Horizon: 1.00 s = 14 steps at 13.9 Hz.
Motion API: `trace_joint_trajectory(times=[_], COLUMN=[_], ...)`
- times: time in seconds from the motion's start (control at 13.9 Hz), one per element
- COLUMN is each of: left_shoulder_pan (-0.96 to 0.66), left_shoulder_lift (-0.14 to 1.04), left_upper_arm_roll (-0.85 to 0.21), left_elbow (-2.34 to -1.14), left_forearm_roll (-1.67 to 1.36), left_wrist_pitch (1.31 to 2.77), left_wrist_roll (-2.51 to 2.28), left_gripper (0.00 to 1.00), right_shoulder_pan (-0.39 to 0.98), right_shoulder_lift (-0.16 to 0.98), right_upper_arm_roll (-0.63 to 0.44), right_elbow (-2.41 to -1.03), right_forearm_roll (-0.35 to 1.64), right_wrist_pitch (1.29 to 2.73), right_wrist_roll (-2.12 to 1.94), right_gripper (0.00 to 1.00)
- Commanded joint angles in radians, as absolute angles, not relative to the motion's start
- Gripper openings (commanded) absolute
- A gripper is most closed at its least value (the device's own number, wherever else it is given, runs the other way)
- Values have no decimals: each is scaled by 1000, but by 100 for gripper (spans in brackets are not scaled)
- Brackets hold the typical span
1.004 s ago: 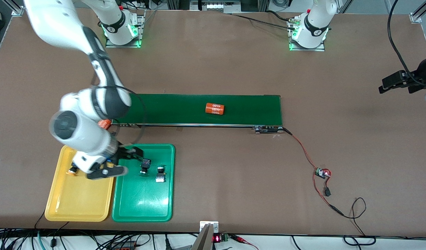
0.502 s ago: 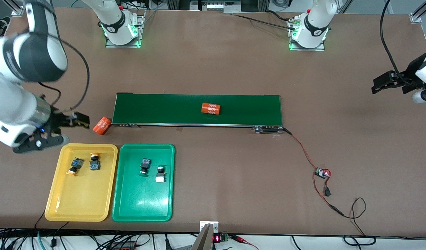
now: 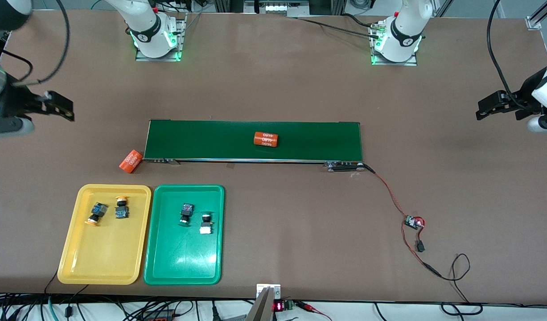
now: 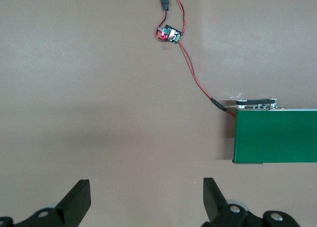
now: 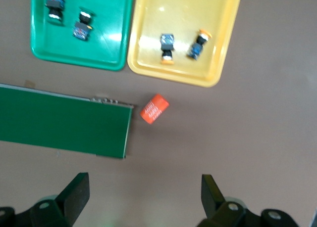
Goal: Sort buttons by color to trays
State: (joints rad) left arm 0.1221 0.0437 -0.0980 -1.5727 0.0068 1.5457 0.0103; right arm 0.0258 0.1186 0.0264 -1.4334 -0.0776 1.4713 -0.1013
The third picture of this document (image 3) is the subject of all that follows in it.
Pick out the orange cylinder battery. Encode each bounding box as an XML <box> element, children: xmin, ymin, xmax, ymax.
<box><xmin>119</xmin><ymin>149</ymin><xmax>144</xmax><ymax>174</ymax></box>
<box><xmin>253</xmin><ymin>131</ymin><xmax>280</xmax><ymax>148</ymax></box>

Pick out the yellow push button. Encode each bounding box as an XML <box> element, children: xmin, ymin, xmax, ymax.
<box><xmin>86</xmin><ymin>202</ymin><xmax>109</xmax><ymax>226</ymax></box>
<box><xmin>114</xmin><ymin>196</ymin><xmax>130</xmax><ymax>220</ymax></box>

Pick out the green push button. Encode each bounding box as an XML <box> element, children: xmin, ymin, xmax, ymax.
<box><xmin>198</xmin><ymin>213</ymin><xmax>214</xmax><ymax>236</ymax></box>
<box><xmin>179</xmin><ymin>203</ymin><xmax>195</xmax><ymax>226</ymax></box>

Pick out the green conveyor belt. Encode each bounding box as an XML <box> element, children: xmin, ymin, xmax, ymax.
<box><xmin>142</xmin><ymin>119</ymin><xmax>365</xmax><ymax>173</ymax></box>

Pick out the yellow plastic tray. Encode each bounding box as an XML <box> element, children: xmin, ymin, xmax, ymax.
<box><xmin>57</xmin><ymin>184</ymin><xmax>152</xmax><ymax>285</ymax></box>

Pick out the green plastic tray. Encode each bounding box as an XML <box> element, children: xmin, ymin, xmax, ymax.
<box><xmin>143</xmin><ymin>184</ymin><xmax>225</xmax><ymax>286</ymax></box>

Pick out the orange power strip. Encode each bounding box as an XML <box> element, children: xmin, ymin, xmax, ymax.
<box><xmin>142</xmin><ymin>309</ymin><xmax>178</xmax><ymax>321</ymax></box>

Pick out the red clip lead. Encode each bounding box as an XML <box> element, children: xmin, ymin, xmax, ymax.
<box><xmin>296</xmin><ymin>301</ymin><xmax>334</xmax><ymax>321</ymax></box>

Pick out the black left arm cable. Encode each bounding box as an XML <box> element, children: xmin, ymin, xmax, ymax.
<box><xmin>486</xmin><ymin>0</ymin><xmax>529</xmax><ymax>111</ymax></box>

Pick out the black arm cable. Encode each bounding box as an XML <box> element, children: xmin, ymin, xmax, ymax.
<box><xmin>0</xmin><ymin>0</ymin><xmax>72</xmax><ymax>86</ymax></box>
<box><xmin>486</xmin><ymin>0</ymin><xmax>529</xmax><ymax>111</ymax></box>

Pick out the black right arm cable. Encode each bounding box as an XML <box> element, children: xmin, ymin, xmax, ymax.
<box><xmin>0</xmin><ymin>0</ymin><xmax>72</xmax><ymax>86</ymax></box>

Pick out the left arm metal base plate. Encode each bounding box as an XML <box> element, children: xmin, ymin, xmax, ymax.
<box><xmin>370</xmin><ymin>22</ymin><xmax>419</xmax><ymax>67</ymax></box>

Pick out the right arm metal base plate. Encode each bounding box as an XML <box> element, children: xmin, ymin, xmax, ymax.
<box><xmin>135</xmin><ymin>12</ymin><xmax>188</xmax><ymax>62</ymax></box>

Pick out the thin black looped cable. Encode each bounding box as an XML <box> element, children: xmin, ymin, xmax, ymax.
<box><xmin>439</xmin><ymin>253</ymin><xmax>484</xmax><ymax>316</ymax></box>

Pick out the black cable across table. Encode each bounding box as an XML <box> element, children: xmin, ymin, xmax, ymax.
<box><xmin>296</xmin><ymin>16</ymin><xmax>382</xmax><ymax>39</ymax></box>

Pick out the black cable with plug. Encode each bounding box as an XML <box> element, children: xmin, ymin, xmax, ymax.
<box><xmin>64</xmin><ymin>284</ymin><xmax>90</xmax><ymax>318</ymax></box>

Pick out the grey metal camera bracket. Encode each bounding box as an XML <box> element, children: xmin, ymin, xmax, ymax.
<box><xmin>246</xmin><ymin>284</ymin><xmax>282</xmax><ymax>321</ymax></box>

